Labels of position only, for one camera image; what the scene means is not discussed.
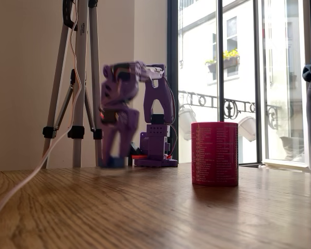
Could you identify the white window door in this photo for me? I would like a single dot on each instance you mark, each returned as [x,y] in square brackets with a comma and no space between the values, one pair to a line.
[307,77]

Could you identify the flower box with yellow flowers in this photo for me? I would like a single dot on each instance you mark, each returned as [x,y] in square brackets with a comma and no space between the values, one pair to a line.
[229,61]

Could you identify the purple robot arm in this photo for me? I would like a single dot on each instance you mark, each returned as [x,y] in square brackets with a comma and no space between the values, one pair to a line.
[158,96]

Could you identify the blue toy brick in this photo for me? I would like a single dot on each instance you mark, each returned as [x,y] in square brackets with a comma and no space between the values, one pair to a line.
[115,162]

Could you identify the white hanging flower pot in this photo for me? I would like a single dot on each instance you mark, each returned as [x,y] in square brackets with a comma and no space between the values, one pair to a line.
[186,119]
[248,128]

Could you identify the dark window frame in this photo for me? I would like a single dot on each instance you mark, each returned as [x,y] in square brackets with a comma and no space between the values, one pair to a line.
[172,39]

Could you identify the silver tripod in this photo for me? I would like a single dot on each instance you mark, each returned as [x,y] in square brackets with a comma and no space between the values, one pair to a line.
[81,77]

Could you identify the grey stone planter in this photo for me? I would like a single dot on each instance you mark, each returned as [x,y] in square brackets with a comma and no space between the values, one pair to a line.
[291,147]

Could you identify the red cup with white print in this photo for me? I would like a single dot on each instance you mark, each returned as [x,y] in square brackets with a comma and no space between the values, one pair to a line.
[214,155]

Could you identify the black clamp with orange lever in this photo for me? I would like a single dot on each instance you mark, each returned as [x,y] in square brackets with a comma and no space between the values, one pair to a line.
[134,150]

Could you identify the black wrought iron railing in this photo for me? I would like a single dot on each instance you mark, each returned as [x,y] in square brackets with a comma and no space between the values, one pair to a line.
[232,109]

